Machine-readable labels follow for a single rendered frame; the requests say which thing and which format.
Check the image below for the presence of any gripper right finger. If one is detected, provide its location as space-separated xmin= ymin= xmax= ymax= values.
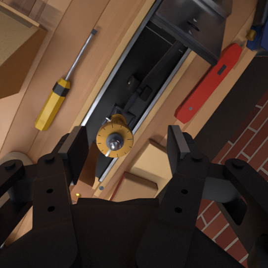
xmin=135 ymin=125 xmax=268 ymax=268

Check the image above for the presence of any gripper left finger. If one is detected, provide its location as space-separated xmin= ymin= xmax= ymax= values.
xmin=0 ymin=125 xmax=90 ymax=268

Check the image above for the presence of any brown wooden plane tote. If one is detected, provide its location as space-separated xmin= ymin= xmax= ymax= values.
xmin=78 ymin=141 xmax=101 ymax=187

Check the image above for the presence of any tan block with red edge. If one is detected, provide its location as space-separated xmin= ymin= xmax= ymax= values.
xmin=109 ymin=171 xmax=158 ymax=203

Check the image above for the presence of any brass thumbwheel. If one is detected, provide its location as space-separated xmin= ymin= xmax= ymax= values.
xmin=95 ymin=113 xmax=134 ymax=158

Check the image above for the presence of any dark jointer plane body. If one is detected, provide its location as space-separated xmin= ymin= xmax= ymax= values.
xmin=80 ymin=0 xmax=192 ymax=183

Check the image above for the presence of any dark lateral lever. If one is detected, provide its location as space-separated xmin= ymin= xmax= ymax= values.
xmin=123 ymin=41 xmax=187 ymax=115

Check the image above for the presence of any dark steel plane iron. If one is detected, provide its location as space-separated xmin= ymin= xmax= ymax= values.
xmin=151 ymin=11 xmax=226 ymax=67

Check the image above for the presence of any plain tan wooden block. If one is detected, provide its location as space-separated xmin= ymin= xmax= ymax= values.
xmin=130 ymin=138 xmax=176 ymax=183

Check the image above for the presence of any red utility knife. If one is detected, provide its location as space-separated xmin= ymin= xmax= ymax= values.
xmin=174 ymin=40 xmax=247 ymax=125

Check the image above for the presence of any tan wooden box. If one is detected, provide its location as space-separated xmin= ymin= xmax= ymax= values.
xmin=0 ymin=0 xmax=48 ymax=99

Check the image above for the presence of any blue topped grey block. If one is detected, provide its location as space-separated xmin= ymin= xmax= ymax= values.
xmin=245 ymin=25 xmax=268 ymax=52

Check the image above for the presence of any yellow handled screwdriver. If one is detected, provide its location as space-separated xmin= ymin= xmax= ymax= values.
xmin=34 ymin=29 xmax=98 ymax=132

